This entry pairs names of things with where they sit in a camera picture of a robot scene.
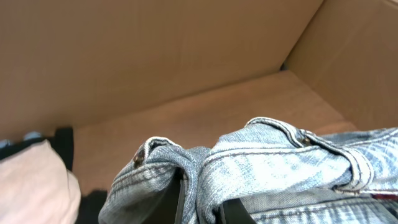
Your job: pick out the light blue denim shorts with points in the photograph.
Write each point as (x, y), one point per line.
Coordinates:
(282, 174)

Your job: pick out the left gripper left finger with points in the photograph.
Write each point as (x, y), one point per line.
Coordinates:
(169, 209)

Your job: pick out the black garment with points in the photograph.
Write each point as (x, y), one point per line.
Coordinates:
(63, 144)

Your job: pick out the light blue garment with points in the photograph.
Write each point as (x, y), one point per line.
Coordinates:
(18, 138)

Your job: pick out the beige folded shorts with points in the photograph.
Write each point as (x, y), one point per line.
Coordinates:
(36, 187)

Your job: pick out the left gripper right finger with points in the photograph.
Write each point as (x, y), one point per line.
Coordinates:
(233, 212)

